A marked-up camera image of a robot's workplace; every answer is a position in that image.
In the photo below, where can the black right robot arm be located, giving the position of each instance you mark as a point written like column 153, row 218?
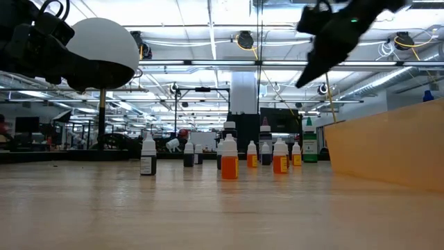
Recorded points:
column 397, row 3

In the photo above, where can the long suspended ceiling light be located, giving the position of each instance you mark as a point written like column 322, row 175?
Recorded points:
column 222, row 62

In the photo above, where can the large blue food coloring bottle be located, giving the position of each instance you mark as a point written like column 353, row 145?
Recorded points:
column 428, row 96

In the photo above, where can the silver ventilation duct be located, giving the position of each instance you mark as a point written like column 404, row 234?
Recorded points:
column 381, row 81

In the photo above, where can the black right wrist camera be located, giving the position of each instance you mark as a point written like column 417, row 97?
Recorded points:
column 314, row 21

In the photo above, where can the white building column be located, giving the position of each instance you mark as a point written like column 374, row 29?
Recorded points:
column 243, row 92

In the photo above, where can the small red food coloring bottle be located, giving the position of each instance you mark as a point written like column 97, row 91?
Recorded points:
column 288, row 161

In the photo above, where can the large green food coloring bottle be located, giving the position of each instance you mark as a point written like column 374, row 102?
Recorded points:
column 309, row 146

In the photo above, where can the small dark food coloring bottle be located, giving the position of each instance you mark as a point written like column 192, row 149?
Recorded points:
column 148, row 163
column 266, row 159
column 198, row 158
column 219, row 159
column 188, row 159

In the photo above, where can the orange translucent plastic tray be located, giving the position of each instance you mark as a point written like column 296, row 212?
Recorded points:
column 388, row 146

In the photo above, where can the black aluminium table frame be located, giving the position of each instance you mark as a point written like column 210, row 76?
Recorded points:
column 69, row 156

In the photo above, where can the black monitor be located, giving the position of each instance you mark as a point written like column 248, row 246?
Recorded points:
column 27, row 124
column 281, row 119

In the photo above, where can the small orange food coloring bottle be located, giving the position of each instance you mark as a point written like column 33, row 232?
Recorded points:
column 296, row 159
column 229, row 168
column 279, row 165
column 252, row 160

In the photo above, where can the white tilted background device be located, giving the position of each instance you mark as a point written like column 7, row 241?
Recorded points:
column 172, row 144

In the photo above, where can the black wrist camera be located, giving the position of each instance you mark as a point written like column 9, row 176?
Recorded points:
column 55, row 29
column 314, row 21

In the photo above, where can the large purple food coloring bottle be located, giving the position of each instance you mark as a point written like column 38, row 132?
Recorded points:
column 265, row 133

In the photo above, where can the black cabinet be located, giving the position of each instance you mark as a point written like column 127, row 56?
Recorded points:
column 244, row 132

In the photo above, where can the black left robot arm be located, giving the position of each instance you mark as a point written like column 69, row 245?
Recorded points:
column 14, row 10

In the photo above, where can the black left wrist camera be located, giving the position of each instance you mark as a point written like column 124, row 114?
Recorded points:
column 55, row 29

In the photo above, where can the black background station frame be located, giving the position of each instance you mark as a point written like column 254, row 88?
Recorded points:
column 203, row 89

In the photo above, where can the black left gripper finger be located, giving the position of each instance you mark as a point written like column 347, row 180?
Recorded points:
column 81, row 66
column 81, row 83

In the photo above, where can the person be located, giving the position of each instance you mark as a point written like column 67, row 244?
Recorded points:
column 182, row 133
column 2, row 128

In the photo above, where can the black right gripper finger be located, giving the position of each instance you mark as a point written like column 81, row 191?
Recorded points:
column 314, row 66
column 327, row 67

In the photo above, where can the white board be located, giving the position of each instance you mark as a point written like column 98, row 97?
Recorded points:
column 203, row 139

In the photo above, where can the black bottle with white cap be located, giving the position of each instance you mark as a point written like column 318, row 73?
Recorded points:
column 229, row 130

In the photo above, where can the white globe table lamp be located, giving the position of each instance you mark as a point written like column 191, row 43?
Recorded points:
column 104, row 38

